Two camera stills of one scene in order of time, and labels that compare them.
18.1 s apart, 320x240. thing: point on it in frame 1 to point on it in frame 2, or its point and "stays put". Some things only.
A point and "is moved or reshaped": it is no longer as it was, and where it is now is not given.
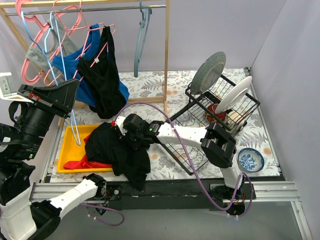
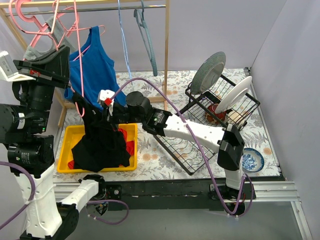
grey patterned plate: (209, 74) stays put
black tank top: (100, 76) to (102, 145)
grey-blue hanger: (144, 23) is moved or reshaped
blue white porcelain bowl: (249, 160) stays put
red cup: (212, 108) stays put
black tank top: (104, 144) to (102, 145)
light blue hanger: (52, 20) to (125, 42)
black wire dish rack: (224, 103) stays put
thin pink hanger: (88, 27) to (80, 61)
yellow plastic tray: (72, 148) stays put
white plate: (233, 95) stays put
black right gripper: (135, 136) to (97, 107)
